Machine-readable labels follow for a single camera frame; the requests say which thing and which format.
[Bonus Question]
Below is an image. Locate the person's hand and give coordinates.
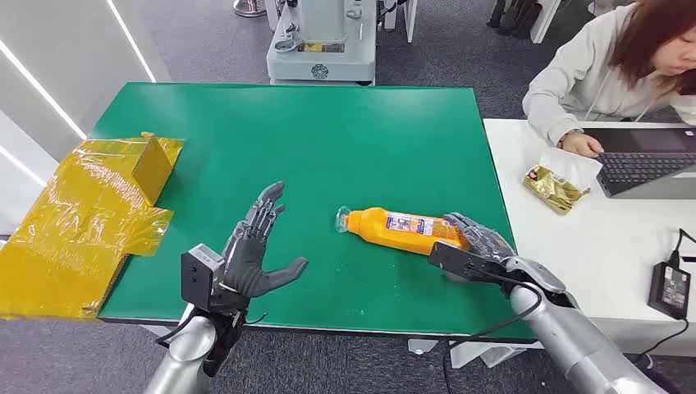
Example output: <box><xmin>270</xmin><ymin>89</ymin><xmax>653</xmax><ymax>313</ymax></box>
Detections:
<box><xmin>560</xmin><ymin>131</ymin><xmax>605</xmax><ymax>159</ymax></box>

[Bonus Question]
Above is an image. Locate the metal chair base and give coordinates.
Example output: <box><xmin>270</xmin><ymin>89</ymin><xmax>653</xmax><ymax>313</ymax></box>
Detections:
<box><xmin>232</xmin><ymin>0</ymin><xmax>268</xmax><ymax>18</ymax></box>

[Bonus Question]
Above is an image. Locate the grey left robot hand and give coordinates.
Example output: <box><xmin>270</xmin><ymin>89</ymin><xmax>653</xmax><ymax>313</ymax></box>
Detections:
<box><xmin>220</xmin><ymin>181</ymin><xmax>309</xmax><ymax>299</ymax></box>

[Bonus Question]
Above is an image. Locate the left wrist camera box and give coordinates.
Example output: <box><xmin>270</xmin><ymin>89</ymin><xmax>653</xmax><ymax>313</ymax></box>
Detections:
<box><xmin>180</xmin><ymin>243</ymin><xmax>227</xmax><ymax>314</ymax></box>

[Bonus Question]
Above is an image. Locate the yellow taped cardboard box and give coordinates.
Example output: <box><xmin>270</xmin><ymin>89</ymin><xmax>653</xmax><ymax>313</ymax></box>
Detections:
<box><xmin>0</xmin><ymin>131</ymin><xmax>185</xmax><ymax>321</ymax></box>

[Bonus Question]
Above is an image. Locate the grey laptop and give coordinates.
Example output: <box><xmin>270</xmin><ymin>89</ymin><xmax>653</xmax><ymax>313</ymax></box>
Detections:
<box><xmin>581</xmin><ymin>127</ymin><xmax>696</xmax><ymax>199</ymax></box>

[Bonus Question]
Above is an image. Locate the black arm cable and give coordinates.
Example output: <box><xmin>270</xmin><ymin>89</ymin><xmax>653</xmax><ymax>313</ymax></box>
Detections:
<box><xmin>441</xmin><ymin>263</ymin><xmax>546</xmax><ymax>394</ymax></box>

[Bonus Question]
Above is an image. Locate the white table foot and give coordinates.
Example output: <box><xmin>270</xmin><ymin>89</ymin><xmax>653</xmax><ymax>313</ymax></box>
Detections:
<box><xmin>407</xmin><ymin>338</ymin><xmax>441</xmax><ymax>355</ymax></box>
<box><xmin>450</xmin><ymin>341</ymin><xmax>543</xmax><ymax>369</ymax></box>

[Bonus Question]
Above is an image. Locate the person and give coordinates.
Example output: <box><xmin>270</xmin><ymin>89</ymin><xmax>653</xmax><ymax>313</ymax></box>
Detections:
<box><xmin>521</xmin><ymin>0</ymin><xmax>696</xmax><ymax>158</ymax></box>

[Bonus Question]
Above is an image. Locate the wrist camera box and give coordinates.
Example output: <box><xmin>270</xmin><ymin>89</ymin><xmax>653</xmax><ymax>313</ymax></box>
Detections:
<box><xmin>180</xmin><ymin>243</ymin><xmax>227</xmax><ymax>314</ymax></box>
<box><xmin>428</xmin><ymin>241</ymin><xmax>518</xmax><ymax>285</ymax></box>

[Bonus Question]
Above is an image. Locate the gold snack packet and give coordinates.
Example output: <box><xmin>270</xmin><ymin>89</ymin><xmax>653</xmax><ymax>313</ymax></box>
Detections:
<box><xmin>523</xmin><ymin>164</ymin><xmax>592</xmax><ymax>216</ymax></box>

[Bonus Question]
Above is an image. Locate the black power adapter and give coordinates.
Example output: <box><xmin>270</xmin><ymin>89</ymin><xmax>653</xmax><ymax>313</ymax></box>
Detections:
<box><xmin>648</xmin><ymin>262</ymin><xmax>692</xmax><ymax>321</ymax></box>

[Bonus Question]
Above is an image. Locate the black adapter cable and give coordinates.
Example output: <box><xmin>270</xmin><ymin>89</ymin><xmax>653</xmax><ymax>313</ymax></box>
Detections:
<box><xmin>673</xmin><ymin>228</ymin><xmax>696</xmax><ymax>268</ymax></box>
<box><xmin>630</xmin><ymin>318</ymin><xmax>690</xmax><ymax>371</ymax></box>

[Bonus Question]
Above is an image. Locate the white tissue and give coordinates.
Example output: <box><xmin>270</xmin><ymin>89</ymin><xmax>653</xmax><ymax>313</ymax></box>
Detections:
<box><xmin>538</xmin><ymin>146</ymin><xmax>603</xmax><ymax>191</ymax></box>

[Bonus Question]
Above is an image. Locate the orange bottle with clear cap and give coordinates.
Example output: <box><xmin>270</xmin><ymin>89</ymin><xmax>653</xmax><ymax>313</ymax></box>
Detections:
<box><xmin>334</xmin><ymin>205</ymin><xmax>471</xmax><ymax>257</ymax></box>

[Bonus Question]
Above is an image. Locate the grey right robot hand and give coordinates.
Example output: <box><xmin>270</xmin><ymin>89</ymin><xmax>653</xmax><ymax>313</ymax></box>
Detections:
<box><xmin>442</xmin><ymin>212</ymin><xmax>518</xmax><ymax>263</ymax></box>

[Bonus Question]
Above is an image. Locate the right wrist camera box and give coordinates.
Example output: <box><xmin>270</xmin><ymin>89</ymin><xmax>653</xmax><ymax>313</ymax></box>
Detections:
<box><xmin>428</xmin><ymin>241</ymin><xmax>518</xmax><ymax>285</ymax></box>

